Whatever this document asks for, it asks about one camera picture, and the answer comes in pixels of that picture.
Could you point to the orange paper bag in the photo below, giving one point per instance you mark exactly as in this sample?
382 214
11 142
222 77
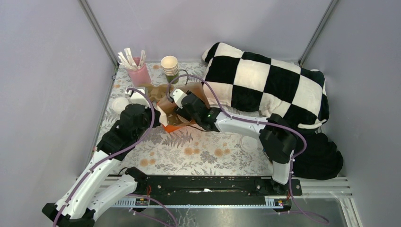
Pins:
172 117

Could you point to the brown cardboard cup carrier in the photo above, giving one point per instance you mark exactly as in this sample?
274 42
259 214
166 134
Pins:
156 93

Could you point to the white plastic cup lid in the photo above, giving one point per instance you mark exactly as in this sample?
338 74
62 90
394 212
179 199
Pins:
249 143

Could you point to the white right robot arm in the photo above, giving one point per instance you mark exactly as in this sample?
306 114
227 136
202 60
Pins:
215 119

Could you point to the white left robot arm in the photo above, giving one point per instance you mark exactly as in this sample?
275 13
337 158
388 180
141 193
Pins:
82 206

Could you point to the floral patterned table mat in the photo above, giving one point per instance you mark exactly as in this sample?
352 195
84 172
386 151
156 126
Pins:
186 151

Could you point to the black white checkered blanket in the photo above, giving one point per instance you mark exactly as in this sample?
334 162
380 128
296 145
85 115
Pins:
251 82

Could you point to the stack of green paper cups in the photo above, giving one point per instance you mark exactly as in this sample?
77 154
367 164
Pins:
170 67

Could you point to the pink straw holder cup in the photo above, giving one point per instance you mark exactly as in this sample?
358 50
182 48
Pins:
139 77

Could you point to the black cloth bundle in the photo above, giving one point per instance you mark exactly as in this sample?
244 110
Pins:
320 160

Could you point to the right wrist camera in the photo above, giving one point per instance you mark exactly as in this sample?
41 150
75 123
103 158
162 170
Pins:
178 95

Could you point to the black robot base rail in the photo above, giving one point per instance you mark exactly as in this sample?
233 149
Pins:
214 190

